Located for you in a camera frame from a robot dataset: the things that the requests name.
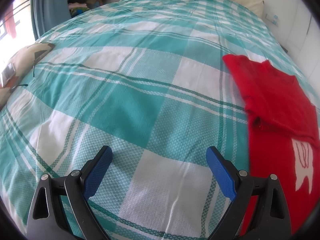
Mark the blue curtain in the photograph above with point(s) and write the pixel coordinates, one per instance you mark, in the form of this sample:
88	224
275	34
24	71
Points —
50	5

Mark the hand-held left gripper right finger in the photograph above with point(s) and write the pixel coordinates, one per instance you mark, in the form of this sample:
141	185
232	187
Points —
222	172

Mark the white wall socket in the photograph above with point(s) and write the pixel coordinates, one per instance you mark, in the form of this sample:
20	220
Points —
272	19

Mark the red hanging cloth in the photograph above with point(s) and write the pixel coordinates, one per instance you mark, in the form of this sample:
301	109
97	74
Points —
11	26

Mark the silver phone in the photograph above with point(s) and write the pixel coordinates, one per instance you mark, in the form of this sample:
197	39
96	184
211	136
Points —
7	73

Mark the red sweater with white animal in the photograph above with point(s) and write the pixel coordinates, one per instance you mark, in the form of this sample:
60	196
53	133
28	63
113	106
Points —
270	100

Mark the dark nightstand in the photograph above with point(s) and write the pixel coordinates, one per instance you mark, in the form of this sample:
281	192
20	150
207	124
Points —
285	49

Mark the black glasses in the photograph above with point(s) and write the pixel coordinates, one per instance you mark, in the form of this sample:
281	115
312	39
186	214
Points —
33	71

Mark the teal plaid bed sheet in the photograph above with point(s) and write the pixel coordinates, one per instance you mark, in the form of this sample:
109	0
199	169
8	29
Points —
125	105

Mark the cream patterned pillow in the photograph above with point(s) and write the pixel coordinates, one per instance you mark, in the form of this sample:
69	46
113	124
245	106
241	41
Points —
25	55

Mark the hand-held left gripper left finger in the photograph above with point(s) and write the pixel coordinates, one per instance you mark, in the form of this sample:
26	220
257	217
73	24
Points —
97	175

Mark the white wardrobe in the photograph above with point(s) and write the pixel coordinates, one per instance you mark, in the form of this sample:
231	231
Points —
303	30

